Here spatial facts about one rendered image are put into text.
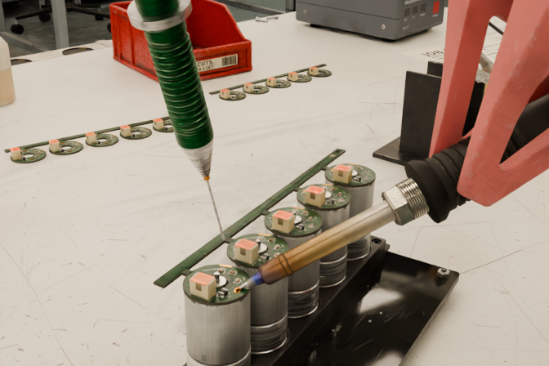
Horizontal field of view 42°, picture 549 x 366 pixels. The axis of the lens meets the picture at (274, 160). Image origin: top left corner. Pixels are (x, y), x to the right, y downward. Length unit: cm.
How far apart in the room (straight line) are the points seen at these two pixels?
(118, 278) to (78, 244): 4
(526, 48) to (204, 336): 15
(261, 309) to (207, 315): 3
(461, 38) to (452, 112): 3
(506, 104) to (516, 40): 2
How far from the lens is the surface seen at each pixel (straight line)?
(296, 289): 31
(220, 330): 26
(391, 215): 26
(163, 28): 18
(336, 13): 88
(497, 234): 44
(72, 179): 50
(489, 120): 24
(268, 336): 29
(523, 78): 23
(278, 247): 28
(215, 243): 29
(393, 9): 83
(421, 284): 36
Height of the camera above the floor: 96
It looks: 24 degrees down
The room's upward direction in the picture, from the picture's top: 1 degrees clockwise
